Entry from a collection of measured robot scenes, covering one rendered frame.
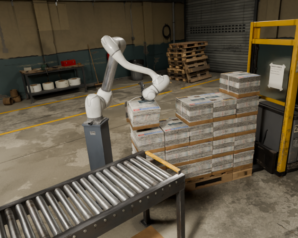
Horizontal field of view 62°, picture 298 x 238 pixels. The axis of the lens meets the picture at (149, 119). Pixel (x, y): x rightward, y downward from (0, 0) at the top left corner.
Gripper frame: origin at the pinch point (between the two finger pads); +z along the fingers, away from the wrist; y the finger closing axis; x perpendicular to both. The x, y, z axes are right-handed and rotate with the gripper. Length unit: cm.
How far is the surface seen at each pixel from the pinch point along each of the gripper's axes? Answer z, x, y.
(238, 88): -17, 107, 8
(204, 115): -16, 65, 33
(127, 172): -71, -33, 53
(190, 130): -15, 50, 48
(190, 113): -16, 49, 28
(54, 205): -93, -87, 56
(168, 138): -14, 23, 52
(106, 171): -64, -49, 53
